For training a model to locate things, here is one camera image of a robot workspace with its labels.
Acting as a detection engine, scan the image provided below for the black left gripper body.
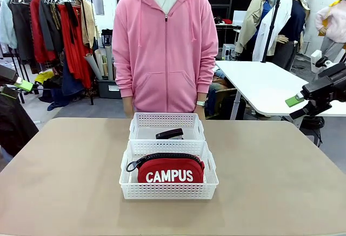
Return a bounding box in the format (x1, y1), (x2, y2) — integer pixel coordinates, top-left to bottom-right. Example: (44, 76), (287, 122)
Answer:
(0, 64), (18, 86)

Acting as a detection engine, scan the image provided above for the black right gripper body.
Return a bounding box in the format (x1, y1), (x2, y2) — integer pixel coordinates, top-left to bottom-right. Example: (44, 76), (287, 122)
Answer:
(301, 62), (346, 104)

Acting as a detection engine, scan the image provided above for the black stapler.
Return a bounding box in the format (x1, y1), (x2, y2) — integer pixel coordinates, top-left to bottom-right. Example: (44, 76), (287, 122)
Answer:
(155, 128), (185, 140)

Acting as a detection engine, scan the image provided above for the red Campus zipper pouch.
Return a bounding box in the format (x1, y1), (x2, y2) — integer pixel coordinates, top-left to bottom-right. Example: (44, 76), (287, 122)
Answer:
(125, 152), (205, 183)

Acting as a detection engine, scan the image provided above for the person's right forearm pink sleeve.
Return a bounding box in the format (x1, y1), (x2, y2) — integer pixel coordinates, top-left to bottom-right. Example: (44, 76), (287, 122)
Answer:
(112, 56), (135, 99)

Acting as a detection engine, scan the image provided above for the person's left forearm pink sleeve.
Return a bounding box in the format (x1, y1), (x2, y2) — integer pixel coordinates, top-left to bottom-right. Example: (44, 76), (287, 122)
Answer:
(195, 53), (219, 103)

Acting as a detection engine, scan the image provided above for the person's left hand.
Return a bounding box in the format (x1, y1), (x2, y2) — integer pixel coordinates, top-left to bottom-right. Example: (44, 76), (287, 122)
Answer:
(195, 105), (207, 120)

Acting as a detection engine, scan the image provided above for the person's right hand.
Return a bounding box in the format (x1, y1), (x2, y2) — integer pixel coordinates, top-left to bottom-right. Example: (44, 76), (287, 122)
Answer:
(123, 96), (135, 118)

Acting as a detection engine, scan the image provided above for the black bag under table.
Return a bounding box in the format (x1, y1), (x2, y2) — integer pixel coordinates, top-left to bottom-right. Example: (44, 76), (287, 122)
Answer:
(300, 116), (325, 148)

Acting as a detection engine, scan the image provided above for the yellow item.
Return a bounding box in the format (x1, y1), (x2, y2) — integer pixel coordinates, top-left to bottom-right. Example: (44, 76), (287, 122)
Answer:
(35, 70), (55, 84)

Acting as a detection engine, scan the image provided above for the white background table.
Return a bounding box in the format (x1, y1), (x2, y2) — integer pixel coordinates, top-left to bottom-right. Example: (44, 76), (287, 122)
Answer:
(215, 60), (346, 117)

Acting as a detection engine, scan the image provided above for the dark cloth cover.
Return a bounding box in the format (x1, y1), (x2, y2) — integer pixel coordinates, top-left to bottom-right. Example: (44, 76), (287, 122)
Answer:
(0, 95), (39, 157)

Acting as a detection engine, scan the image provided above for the navy blue garment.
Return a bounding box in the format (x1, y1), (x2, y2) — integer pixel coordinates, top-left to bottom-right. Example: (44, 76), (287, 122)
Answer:
(47, 57), (85, 112)

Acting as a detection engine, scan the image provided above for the dark brown hanging coat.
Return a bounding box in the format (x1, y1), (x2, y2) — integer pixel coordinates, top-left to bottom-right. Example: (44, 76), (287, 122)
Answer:
(10, 0), (35, 61)

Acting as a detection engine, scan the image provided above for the light blue hanging jacket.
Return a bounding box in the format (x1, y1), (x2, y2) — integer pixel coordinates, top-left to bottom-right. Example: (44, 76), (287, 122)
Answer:
(0, 0), (17, 49)

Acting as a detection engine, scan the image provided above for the red hanging garment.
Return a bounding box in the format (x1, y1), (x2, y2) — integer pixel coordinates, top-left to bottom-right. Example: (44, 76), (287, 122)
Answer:
(29, 0), (56, 64)

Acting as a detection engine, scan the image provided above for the long red hanging dress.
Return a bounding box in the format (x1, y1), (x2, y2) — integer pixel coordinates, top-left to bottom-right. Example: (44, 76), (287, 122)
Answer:
(57, 2), (93, 89)

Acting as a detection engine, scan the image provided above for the dark grey hanging jacket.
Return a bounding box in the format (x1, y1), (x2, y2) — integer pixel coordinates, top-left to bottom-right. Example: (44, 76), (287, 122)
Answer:
(38, 0), (65, 54)

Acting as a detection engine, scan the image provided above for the black clothes rack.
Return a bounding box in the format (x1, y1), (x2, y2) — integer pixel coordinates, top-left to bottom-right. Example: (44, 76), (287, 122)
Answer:
(0, 0), (95, 106)

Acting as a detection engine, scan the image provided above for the slanted grey paper roll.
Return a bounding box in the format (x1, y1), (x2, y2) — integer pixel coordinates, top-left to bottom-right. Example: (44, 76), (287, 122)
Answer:
(84, 53), (103, 81)

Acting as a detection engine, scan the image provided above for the mannequin in navy shirt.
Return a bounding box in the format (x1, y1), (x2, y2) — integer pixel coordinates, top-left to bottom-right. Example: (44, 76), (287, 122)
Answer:
(278, 0), (311, 71)

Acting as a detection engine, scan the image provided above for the black tripod pole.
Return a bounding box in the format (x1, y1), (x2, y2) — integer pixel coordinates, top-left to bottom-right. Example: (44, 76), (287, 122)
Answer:
(260, 0), (282, 64)

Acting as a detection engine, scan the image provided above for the beige paper roll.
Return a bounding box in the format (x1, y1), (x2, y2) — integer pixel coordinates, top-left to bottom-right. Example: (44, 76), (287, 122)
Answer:
(94, 49), (105, 77)

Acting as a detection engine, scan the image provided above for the black hanging scarf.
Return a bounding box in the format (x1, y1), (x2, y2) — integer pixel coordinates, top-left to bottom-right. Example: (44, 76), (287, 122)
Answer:
(64, 2), (79, 45)

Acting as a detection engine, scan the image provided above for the mannequin in white coat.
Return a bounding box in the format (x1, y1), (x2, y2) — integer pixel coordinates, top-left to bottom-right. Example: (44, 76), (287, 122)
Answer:
(252, 0), (294, 65)

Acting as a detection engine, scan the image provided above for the white box device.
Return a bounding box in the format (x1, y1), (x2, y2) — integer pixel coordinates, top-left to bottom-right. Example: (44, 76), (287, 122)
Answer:
(221, 43), (236, 61)

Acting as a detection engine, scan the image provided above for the black storage bin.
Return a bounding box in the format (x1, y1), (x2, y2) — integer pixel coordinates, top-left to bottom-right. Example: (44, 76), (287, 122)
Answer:
(96, 78), (122, 100)

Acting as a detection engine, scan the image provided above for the tall grey paper roll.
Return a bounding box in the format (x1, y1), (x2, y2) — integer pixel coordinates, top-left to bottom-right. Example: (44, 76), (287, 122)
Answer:
(104, 45), (115, 81)

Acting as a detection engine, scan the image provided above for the beige hanging garment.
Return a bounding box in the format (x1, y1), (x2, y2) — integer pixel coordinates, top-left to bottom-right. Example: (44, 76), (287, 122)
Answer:
(80, 0), (98, 49)

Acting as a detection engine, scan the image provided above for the mannequin in beige coat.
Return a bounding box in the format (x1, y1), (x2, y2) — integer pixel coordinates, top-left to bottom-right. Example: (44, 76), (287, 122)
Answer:
(234, 0), (274, 58)

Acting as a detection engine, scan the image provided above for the black stool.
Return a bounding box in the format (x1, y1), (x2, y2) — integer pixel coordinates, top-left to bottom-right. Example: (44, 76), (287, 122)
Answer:
(101, 29), (114, 49)

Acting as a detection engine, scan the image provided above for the white board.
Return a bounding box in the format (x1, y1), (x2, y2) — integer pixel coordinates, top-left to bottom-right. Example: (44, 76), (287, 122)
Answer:
(232, 10), (247, 27)

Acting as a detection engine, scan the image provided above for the white perforated plastic basket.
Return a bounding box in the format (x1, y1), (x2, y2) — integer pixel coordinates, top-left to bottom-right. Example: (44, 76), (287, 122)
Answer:
(128, 112), (207, 141)
(118, 139), (219, 200)

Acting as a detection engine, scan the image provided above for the person in pink hoodie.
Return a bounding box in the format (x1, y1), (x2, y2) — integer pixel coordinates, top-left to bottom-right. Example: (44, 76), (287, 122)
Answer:
(112, 0), (219, 120)

